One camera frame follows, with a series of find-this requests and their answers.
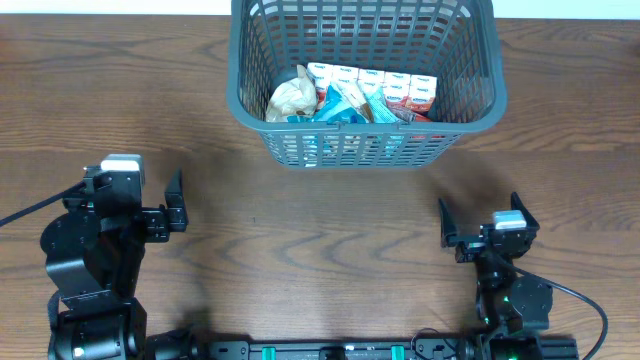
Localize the cream snack pouch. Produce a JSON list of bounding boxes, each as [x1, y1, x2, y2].
[[264, 65, 318, 123]]

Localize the brown beige snack pouch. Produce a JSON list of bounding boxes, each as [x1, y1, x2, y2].
[[343, 83, 373, 123]]

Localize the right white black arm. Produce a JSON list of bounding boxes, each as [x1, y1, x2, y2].
[[438, 193, 553, 359]]

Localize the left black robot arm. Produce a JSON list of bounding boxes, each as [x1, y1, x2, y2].
[[40, 166, 189, 359]]

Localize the mint green wipes pack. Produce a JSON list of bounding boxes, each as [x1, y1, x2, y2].
[[366, 86, 401, 156]]

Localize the orange long biscuit pack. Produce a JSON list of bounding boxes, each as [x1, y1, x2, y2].
[[388, 105, 445, 140]]

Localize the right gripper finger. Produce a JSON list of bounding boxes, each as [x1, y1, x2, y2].
[[510, 192, 540, 235], [438, 198, 458, 248]]

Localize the right black cable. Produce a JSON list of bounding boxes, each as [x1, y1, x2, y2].
[[492, 254, 610, 360]]

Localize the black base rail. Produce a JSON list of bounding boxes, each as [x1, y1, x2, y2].
[[199, 335, 580, 360]]

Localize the grey plastic basket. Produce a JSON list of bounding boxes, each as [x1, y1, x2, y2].
[[226, 0, 507, 168]]

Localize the blue white snack packet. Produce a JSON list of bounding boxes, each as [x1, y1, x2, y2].
[[287, 83, 371, 151]]

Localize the multipack tissue packets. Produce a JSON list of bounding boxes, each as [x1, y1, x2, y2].
[[306, 62, 437, 114]]

